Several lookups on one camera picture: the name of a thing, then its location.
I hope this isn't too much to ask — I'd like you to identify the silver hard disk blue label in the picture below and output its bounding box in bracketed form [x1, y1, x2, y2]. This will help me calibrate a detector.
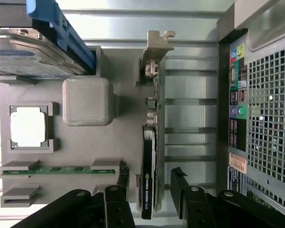
[0, 3, 86, 80]

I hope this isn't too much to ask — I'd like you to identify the green RAM stick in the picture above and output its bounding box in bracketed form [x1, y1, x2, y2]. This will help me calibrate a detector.
[2, 165, 116, 176]

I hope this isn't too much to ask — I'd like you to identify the silver CPU chip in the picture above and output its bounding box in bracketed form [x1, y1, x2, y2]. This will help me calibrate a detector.
[9, 106, 49, 149]

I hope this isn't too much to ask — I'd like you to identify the black open PC case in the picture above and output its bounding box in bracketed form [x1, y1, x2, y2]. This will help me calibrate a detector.
[216, 0, 285, 219]

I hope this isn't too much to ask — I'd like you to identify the grey plastic parts rack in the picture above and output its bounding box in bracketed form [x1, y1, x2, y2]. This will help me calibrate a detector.
[0, 45, 157, 211]

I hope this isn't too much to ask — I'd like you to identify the hard drive in blue caddy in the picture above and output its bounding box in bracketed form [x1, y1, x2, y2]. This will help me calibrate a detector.
[26, 0, 96, 75]

